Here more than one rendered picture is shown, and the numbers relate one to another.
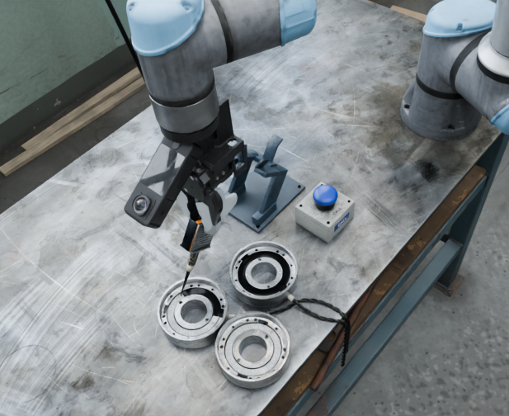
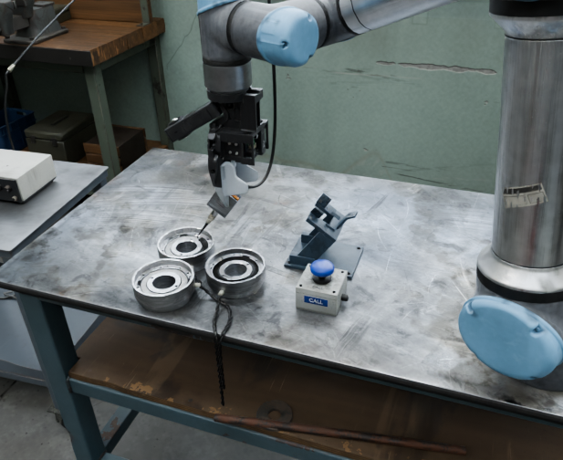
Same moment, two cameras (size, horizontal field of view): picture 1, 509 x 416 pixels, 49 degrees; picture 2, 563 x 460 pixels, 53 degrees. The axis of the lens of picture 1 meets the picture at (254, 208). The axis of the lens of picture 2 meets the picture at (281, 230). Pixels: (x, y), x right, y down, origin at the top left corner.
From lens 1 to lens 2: 0.78 m
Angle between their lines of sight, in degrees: 49
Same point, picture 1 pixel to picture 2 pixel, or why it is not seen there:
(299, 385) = (216, 408)
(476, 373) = not seen: outside the picture
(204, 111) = (214, 77)
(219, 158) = (229, 132)
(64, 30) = not seen: hidden behind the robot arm
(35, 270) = (201, 185)
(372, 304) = (328, 444)
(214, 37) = (222, 20)
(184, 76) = (204, 38)
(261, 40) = (246, 41)
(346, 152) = (417, 294)
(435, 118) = not seen: hidden behind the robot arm
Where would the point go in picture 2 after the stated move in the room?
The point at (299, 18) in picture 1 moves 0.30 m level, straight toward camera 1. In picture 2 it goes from (269, 38) to (26, 66)
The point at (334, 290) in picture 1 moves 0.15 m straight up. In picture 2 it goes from (245, 323) to (240, 247)
